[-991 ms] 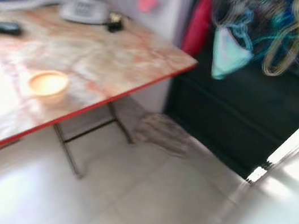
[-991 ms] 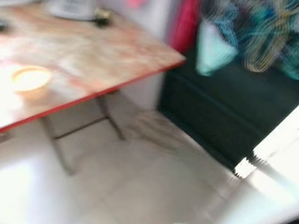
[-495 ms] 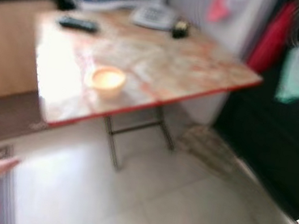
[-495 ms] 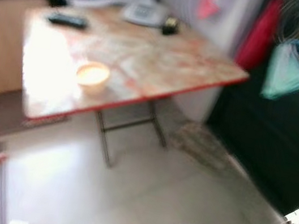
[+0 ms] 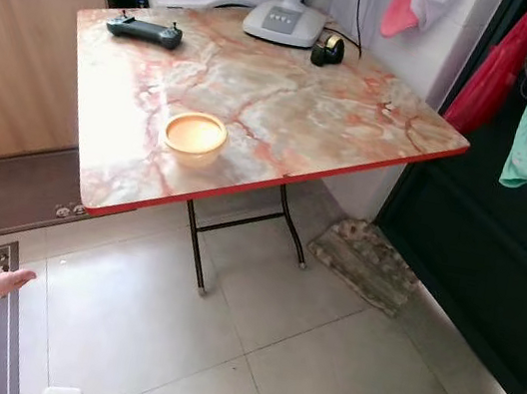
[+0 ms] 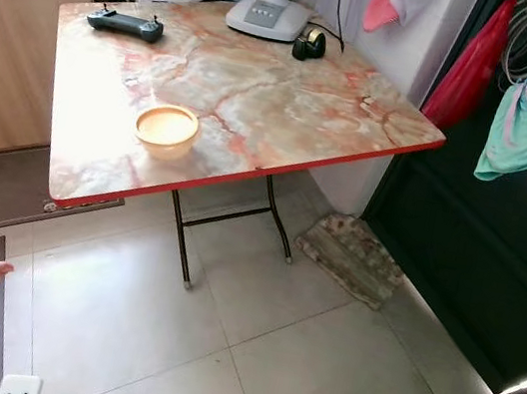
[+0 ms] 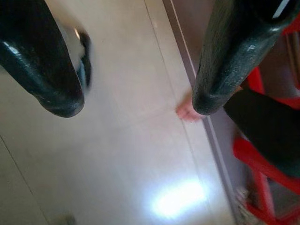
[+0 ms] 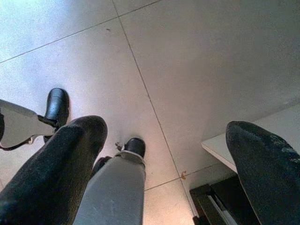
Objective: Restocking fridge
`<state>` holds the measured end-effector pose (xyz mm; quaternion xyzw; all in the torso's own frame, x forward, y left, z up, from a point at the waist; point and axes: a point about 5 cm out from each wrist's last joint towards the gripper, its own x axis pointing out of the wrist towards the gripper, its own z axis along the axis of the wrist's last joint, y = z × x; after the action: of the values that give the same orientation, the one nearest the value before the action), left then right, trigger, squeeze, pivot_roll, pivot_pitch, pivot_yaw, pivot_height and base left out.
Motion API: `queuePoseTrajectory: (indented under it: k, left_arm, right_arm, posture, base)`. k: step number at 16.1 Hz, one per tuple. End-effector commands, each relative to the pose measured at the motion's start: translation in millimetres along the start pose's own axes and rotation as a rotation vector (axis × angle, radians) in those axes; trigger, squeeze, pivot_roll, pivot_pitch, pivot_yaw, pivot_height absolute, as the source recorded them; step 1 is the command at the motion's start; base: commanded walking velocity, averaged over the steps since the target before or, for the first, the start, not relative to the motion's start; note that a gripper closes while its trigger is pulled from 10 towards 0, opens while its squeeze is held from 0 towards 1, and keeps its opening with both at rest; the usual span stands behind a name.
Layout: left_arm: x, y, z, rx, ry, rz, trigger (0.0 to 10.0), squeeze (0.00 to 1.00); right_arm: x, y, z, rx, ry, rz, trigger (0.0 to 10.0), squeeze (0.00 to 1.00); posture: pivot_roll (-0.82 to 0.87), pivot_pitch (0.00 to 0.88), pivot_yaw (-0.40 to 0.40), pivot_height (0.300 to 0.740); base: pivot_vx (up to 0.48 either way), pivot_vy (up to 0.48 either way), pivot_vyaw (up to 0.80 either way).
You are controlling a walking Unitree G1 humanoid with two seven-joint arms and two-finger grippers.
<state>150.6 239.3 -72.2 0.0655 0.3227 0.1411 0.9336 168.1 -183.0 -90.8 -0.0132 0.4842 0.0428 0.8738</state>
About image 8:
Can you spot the black robot right foot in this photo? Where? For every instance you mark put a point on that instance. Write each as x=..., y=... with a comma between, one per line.
x=136, y=145

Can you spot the small orange scrap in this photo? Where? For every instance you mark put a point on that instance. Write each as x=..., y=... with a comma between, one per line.
x=183, y=174

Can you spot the silver robot right leg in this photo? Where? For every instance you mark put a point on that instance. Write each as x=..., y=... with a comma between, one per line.
x=117, y=197

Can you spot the silver robot left leg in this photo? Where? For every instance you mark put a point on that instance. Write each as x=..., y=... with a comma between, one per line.
x=18, y=126

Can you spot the white flat panel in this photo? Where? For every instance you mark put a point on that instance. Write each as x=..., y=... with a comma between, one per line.
x=220, y=147

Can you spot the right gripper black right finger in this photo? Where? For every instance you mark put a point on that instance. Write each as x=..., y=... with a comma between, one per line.
x=269, y=173

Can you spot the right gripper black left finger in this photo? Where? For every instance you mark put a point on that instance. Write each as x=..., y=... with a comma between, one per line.
x=51, y=173

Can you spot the silver robot leg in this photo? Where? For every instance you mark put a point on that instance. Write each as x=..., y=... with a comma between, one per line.
x=18, y=126
x=117, y=197

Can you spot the black metal frame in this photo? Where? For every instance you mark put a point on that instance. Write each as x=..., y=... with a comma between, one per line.
x=211, y=201

